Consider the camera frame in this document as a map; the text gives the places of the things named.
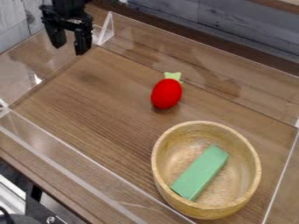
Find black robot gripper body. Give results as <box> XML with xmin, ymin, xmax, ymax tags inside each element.
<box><xmin>39</xmin><ymin>0</ymin><xmax>94</xmax><ymax>31</ymax></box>

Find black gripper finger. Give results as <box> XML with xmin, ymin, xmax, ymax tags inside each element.
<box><xmin>45</xmin><ymin>20</ymin><xmax>67</xmax><ymax>48</ymax></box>
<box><xmin>74</xmin><ymin>28</ymin><xmax>93</xmax><ymax>55</ymax></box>

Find red plush radish toy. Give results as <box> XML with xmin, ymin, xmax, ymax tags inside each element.
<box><xmin>151</xmin><ymin>72</ymin><xmax>183</xmax><ymax>109</ymax></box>

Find oval wooden bowl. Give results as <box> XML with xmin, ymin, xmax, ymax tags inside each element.
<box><xmin>151</xmin><ymin>121</ymin><xmax>262</xmax><ymax>220</ymax></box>

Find green rectangular block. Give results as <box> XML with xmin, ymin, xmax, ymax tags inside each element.
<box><xmin>171</xmin><ymin>145</ymin><xmax>230</xmax><ymax>201</ymax></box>

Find clear acrylic corner bracket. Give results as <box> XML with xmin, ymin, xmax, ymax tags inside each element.
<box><xmin>93</xmin><ymin>12</ymin><xmax>115</xmax><ymax>46</ymax></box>

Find clear acrylic enclosure walls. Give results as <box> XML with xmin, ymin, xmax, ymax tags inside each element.
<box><xmin>0</xmin><ymin>6</ymin><xmax>299</xmax><ymax>224</ymax></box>

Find black metal table frame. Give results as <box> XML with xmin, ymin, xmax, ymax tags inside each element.
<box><xmin>25</xmin><ymin>183</ymin><xmax>69</xmax><ymax>224</ymax></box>

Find black cable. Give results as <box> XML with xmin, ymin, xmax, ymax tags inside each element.
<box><xmin>0</xmin><ymin>205</ymin><xmax>17</xmax><ymax>224</ymax></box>

